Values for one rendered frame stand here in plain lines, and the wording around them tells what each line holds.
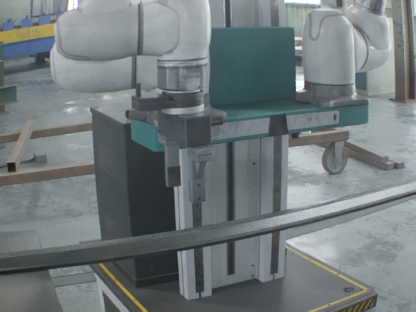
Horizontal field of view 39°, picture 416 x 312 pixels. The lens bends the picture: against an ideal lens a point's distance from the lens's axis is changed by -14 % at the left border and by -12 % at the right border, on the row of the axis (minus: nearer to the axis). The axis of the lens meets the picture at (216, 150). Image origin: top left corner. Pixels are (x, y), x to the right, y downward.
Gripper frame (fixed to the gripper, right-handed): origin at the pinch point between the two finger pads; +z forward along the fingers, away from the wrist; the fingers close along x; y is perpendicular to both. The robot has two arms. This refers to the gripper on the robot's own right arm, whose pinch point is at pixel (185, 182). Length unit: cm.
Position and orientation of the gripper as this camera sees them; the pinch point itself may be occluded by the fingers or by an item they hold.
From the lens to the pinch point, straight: 122.5
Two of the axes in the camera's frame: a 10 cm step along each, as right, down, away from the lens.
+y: 8.9, -1.2, 4.3
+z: 0.2, 9.7, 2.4
